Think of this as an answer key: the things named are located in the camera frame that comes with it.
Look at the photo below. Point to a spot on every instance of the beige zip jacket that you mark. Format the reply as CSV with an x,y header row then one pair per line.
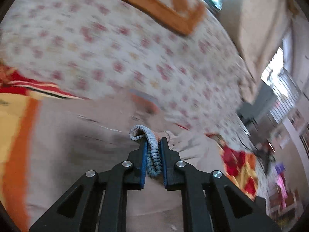
x,y
71,137

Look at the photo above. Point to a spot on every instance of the window with lattice grille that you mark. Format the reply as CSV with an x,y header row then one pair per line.
x,y
283,86

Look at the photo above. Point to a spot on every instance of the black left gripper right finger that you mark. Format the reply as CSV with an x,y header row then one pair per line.
x,y
210,201

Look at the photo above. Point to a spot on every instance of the orange red yellow blanket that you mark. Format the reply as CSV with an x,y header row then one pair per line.
x,y
20,98

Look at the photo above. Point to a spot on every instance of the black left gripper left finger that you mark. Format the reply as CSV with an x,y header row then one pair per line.
x,y
97,201

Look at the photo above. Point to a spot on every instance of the orange checkered plush mat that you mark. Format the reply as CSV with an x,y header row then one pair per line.
x,y
181,16

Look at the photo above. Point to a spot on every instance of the beige curtain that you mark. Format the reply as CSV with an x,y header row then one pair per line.
x,y
256,27

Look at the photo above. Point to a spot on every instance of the floral white quilt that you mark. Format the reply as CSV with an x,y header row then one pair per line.
x,y
94,48

